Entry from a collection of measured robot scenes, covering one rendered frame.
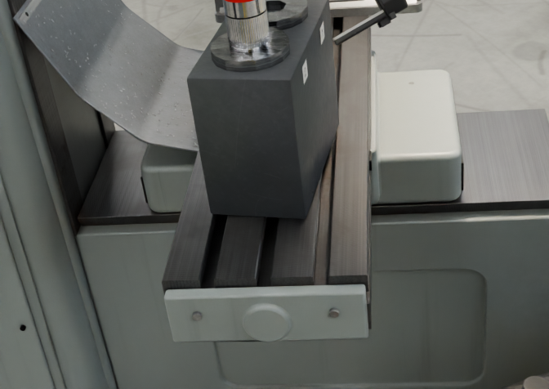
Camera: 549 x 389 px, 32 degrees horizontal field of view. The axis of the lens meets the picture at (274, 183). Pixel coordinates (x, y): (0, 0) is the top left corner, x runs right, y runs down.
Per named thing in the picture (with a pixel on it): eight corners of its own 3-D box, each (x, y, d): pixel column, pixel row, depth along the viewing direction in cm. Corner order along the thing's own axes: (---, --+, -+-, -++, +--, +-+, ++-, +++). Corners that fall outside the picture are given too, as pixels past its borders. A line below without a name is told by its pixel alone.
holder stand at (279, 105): (340, 124, 129) (329, -14, 118) (306, 221, 112) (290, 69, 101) (255, 122, 132) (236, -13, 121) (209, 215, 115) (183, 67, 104)
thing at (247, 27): (243, 31, 110) (236, -17, 107) (278, 37, 108) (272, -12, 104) (220, 49, 107) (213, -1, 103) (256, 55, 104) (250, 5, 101)
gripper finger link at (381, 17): (332, 38, 100) (384, 8, 100) (332, 38, 103) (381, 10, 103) (340, 51, 100) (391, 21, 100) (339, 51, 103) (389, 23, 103)
